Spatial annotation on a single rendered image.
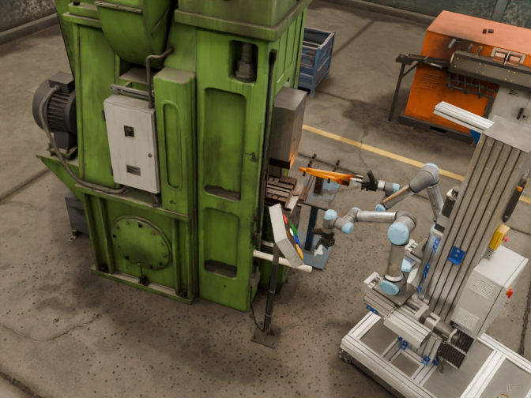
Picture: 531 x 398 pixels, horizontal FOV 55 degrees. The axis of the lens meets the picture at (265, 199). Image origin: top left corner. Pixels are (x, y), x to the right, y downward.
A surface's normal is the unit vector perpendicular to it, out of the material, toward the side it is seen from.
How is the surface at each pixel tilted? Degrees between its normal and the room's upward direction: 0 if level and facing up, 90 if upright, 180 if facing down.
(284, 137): 90
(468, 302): 90
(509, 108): 90
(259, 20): 90
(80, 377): 0
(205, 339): 0
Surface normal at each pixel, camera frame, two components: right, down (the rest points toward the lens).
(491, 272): 0.07, -0.78
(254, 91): -0.32, 0.56
